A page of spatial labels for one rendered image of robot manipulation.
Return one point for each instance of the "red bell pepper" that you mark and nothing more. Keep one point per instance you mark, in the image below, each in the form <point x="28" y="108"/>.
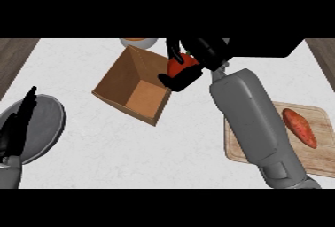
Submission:
<point x="178" y="65"/>

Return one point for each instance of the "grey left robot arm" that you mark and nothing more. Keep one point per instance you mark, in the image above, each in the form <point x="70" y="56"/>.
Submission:
<point x="8" y="173"/>

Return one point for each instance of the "brown cardboard box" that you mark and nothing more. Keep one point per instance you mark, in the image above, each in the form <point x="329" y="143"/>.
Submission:
<point x="134" y="85"/>

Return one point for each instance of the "white bowl with orange content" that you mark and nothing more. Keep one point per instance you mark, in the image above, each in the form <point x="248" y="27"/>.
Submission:
<point x="138" y="42"/>

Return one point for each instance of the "orange sweet potato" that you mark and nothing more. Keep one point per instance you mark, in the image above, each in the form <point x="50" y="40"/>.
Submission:
<point x="299" y="127"/>

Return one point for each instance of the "wooden cutting board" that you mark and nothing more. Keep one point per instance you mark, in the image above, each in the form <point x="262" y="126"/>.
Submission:
<point x="320" y="142"/>

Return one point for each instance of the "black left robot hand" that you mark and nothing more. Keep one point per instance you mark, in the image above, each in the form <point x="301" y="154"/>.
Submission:
<point x="19" y="127"/>

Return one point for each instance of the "grey round plate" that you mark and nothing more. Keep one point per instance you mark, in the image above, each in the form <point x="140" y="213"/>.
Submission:
<point x="41" y="127"/>

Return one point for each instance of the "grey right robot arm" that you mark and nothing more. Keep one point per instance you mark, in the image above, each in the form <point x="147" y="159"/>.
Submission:
<point x="250" y="118"/>

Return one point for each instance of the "black appliance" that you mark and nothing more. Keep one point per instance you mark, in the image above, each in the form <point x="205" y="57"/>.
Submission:
<point x="262" y="47"/>

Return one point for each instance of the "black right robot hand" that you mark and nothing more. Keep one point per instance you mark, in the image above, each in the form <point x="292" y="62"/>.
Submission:
<point x="187" y="77"/>

